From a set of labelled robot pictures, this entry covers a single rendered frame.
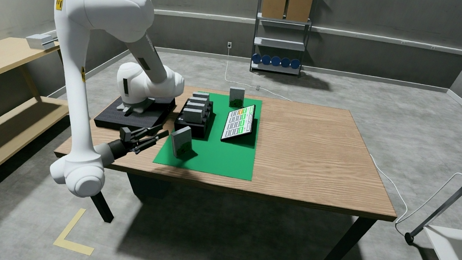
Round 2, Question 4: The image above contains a green mat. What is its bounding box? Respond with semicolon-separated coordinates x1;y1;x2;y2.
153;92;262;181

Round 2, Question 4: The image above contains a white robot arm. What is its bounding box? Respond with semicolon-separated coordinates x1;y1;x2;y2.
50;0;184;198

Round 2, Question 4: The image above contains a black-framed status display screen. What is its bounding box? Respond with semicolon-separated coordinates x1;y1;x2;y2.
220;105;256;141

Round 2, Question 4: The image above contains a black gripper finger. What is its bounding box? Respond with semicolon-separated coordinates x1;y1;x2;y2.
128;130;169;154
131;124;163;140

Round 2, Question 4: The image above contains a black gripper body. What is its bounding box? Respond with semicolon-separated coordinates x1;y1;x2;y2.
107;139;138;160

